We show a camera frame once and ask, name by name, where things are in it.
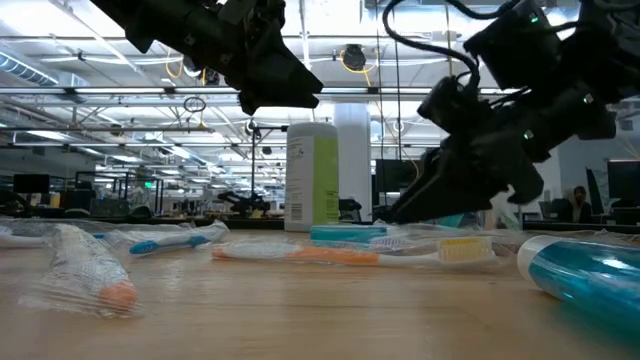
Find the black camera stand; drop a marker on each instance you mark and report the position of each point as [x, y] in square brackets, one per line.
[252, 165]

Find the person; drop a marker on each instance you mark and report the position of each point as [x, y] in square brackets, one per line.
[580, 202]

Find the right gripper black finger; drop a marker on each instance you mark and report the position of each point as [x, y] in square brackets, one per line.
[465, 180]

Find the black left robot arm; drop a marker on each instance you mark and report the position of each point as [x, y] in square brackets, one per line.
[165, 25]

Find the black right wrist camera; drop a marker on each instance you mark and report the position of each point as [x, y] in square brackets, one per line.
[450, 105]

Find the white green wipes canister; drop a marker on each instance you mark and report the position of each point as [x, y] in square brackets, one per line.
[310, 175]

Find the background black robot arm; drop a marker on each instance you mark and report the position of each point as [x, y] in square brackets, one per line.
[245, 202]

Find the silver overhead frame bar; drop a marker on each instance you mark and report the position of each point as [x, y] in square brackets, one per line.
[125, 91]

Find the orange white toothbrush yellow bristles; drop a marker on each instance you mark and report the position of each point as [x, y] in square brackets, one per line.
[330, 255]

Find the black office chair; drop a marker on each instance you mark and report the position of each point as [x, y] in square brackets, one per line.
[595, 192]

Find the black monitor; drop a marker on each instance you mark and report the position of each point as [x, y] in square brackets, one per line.
[395, 175]
[31, 183]
[624, 180]

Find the teal mouthwash bottle white cap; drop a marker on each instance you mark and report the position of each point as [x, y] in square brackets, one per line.
[585, 280]
[347, 233]
[452, 220]

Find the black overhead camera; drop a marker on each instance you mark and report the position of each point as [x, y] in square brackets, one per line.
[354, 56]

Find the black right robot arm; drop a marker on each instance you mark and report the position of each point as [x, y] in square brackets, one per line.
[610, 50]

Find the white round pillar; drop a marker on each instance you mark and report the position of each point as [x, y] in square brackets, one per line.
[352, 160]

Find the green white toothbrush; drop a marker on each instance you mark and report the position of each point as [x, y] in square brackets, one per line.
[400, 242]

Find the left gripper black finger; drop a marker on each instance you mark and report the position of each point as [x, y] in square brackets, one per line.
[280, 85]

